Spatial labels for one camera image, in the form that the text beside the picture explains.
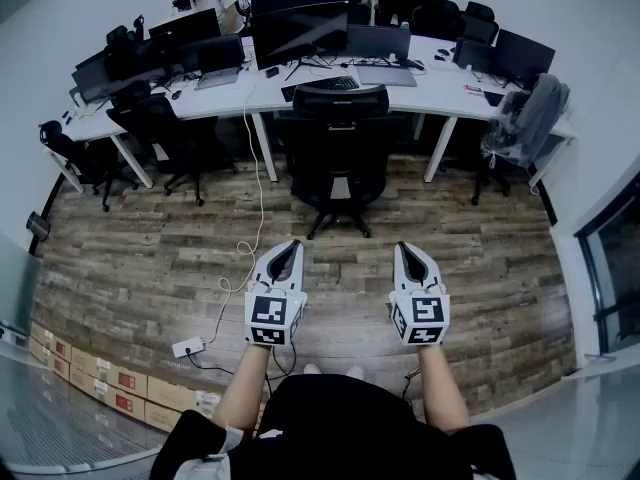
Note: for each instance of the black-framed glass door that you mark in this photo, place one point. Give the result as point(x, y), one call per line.
point(620, 268)

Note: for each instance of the open grey laptop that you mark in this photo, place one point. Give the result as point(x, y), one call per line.
point(217, 78)

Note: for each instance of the dark grey monitor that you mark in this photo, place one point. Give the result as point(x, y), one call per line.
point(377, 40)

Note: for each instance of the closed grey laptop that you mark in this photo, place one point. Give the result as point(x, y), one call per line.
point(385, 75)

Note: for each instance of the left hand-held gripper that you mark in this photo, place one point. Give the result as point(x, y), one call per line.
point(270, 313)

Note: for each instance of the small black keyboard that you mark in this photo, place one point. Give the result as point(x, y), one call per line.
point(494, 99)

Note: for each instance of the person's right shoe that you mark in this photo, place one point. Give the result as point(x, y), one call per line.
point(356, 372)

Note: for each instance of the large curved black monitor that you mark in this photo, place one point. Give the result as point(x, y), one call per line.
point(300, 33)

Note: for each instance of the small black box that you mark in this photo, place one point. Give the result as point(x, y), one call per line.
point(272, 72)

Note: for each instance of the person's left forearm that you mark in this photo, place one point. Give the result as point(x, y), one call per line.
point(240, 388)

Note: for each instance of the red flat box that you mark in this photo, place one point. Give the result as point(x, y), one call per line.
point(473, 89)

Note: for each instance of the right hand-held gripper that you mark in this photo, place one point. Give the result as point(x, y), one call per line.
point(425, 313)

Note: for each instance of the black full-size keyboard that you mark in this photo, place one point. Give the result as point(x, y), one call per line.
point(325, 84)

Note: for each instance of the black mesh office chair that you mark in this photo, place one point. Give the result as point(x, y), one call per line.
point(340, 103)

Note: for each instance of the stack of cardboard boxes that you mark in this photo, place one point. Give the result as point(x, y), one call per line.
point(125, 383)

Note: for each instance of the person's black shirt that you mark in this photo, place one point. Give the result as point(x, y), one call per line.
point(350, 428)

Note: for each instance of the grey-screen monitor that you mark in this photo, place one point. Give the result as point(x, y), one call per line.
point(90, 80)

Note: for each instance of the black flat device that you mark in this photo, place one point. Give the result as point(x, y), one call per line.
point(415, 64)

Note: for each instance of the metal door fitting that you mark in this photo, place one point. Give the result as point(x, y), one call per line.
point(37, 225)

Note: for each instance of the person's right forearm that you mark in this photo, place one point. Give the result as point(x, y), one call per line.
point(442, 393)

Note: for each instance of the person's left shoe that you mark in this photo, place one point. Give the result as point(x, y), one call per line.
point(311, 369)

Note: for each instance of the white power strip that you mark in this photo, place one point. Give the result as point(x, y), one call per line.
point(189, 346)

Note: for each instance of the person's shoe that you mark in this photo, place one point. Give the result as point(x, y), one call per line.
point(356, 372)
point(311, 369)

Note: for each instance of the clear plastic bag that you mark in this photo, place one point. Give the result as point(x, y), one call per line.
point(502, 133)

